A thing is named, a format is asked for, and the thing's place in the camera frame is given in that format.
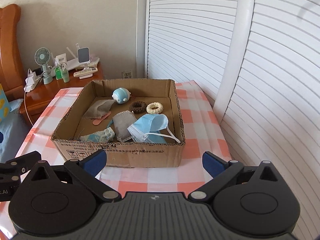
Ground wooden nightstand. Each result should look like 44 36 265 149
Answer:
19 63 104 125

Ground white remote control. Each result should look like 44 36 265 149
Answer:
73 67 98 79

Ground blue plush doll keychain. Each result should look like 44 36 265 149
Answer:
112 87 131 105

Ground grey stuffed sachet pillow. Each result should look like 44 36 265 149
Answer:
112 111 137 142

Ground light green cup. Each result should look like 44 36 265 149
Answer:
59 62 69 83

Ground floral patchwork sachet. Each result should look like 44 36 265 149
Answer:
79 120 115 143

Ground green bottle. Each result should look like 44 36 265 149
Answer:
54 64 62 80

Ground cream hair scrunchie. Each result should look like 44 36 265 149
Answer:
146 102 164 114

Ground brown cardboard box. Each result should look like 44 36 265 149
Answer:
51 79 185 168

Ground green desk fan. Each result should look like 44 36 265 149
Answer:
34 47 53 85

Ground white tube bottle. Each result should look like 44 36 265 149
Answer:
55 53 67 65

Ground brown hair scrunchie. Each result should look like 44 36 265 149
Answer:
129 101 147 114

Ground white phone stand mirror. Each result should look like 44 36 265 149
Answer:
76 43 91 68

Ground grey sachet bag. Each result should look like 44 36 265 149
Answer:
82 99 115 119

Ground white charging cable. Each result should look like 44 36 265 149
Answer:
23 68 34 127

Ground pink checkered tablecloth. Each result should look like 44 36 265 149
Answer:
0 79 233 235

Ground blue surgical face mask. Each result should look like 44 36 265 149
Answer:
127 114 181 144

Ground yellow duck pillow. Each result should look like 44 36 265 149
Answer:
0 84 11 122

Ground wooden bed headboard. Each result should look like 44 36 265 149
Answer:
1 4 25 101

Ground white louvered closet doors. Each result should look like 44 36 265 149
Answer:
136 0 319 239

